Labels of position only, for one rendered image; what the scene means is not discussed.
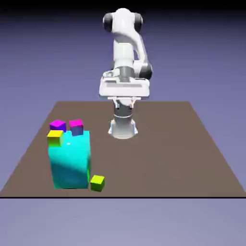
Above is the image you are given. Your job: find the small yellow cube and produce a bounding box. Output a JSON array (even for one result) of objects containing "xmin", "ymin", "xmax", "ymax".
[{"xmin": 47, "ymin": 130, "xmax": 64, "ymax": 148}]

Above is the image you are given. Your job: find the small purple cube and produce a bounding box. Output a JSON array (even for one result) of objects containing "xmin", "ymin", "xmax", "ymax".
[{"xmin": 49, "ymin": 119, "xmax": 67, "ymax": 133}]

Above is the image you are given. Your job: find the large cyan box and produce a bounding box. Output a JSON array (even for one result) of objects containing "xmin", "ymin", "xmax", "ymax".
[{"xmin": 48, "ymin": 130, "xmax": 91, "ymax": 190}]

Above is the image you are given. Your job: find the small lime cube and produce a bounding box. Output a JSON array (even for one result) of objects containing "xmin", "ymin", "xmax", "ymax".
[{"xmin": 89, "ymin": 174, "xmax": 106, "ymax": 193}]

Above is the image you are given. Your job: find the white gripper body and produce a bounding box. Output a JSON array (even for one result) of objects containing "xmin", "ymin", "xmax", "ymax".
[{"xmin": 98, "ymin": 77, "xmax": 150, "ymax": 101}]

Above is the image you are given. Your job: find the small magenta cube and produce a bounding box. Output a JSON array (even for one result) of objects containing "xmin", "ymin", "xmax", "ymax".
[{"xmin": 69, "ymin": 119, "xmax": 84, "ymax": 137}]

